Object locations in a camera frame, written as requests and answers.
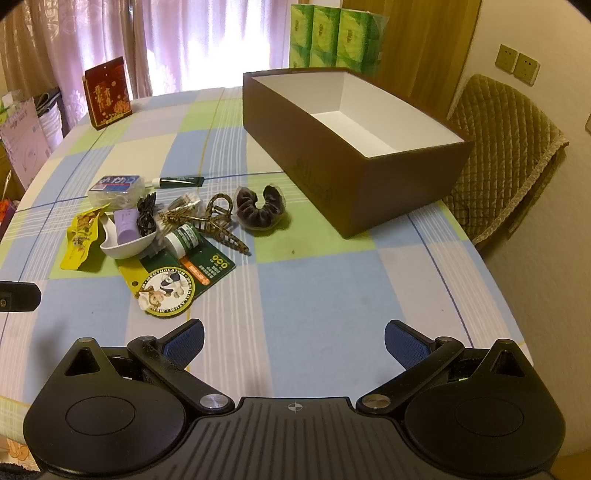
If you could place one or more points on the wooden door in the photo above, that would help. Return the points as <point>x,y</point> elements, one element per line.
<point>429,41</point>

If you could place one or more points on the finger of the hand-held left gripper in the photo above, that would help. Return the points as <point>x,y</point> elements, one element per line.
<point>21,296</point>

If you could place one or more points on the green wall socket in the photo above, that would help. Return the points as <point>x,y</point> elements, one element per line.
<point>506,57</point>
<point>527,69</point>

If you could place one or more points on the green orange card pack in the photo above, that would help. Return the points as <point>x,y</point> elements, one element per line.
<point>171,288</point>

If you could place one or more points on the black rack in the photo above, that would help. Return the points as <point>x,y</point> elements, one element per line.
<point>53,115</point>

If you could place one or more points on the yellow snack packet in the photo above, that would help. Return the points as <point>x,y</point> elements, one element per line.
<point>81,240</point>

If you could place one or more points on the chair with quilted cover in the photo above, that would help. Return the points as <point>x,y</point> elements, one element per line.
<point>508,152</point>

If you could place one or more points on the brown cardboard box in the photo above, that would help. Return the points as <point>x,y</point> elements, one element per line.
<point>318,152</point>

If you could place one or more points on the white ceramic spoon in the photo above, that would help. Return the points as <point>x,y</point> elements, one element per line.
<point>124,247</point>

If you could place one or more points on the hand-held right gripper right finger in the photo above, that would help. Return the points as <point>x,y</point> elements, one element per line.
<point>406,344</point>

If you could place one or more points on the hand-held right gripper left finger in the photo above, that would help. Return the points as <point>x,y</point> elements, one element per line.
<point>184,344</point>

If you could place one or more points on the pink patterned curtain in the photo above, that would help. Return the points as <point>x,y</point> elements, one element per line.
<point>138,41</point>

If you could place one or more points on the leopard hair claw clip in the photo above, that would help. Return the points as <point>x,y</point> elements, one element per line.
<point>221,226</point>

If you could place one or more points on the dark green tube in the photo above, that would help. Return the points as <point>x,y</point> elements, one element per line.
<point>180,181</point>

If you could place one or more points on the clear candy packet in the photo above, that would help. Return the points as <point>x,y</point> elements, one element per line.
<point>182,205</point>

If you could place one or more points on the brown velvet scrunchie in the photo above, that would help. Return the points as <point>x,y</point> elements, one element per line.
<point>258,214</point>

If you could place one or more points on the purple rectangular bar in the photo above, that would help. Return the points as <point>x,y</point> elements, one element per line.
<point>127,226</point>

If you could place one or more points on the stack of green tissue packs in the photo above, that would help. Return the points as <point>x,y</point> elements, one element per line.
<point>341,34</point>

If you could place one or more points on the clear floss box blue label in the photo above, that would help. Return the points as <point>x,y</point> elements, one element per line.
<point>115,187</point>

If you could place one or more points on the red gift box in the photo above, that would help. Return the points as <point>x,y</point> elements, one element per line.
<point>108,94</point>

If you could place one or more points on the white bottle green label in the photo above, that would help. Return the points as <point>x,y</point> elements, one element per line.
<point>182,240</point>

